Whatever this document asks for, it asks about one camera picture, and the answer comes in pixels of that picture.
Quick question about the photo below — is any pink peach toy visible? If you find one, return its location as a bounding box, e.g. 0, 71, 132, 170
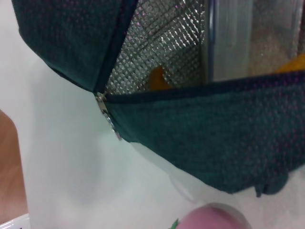
169, 202, 254, 229

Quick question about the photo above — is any metal zipper pull ring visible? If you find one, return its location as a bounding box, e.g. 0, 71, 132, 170
95, 92, 123, 141

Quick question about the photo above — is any clear plastic lunch box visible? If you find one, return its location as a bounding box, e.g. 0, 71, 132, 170
203, 0, 305, 83

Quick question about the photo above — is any teal insulated lunch bag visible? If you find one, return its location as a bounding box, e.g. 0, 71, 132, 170
10, 0, 305, 198

